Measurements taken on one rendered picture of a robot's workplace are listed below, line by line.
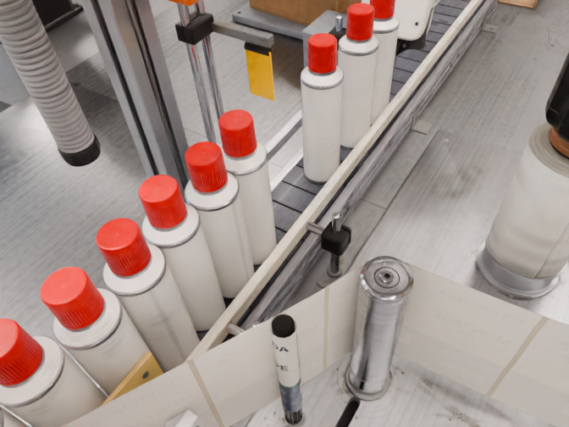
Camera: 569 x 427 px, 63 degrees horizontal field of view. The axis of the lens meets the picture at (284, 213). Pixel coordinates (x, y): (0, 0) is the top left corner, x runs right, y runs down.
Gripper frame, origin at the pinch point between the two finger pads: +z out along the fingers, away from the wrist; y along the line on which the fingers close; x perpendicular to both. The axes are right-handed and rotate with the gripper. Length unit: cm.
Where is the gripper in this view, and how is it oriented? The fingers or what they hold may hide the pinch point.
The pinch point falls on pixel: (383, 68)
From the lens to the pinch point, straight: 78.8
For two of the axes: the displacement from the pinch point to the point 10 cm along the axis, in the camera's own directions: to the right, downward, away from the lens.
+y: 8.4, 3.7, -3.9
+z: -1.3, 8.4, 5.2
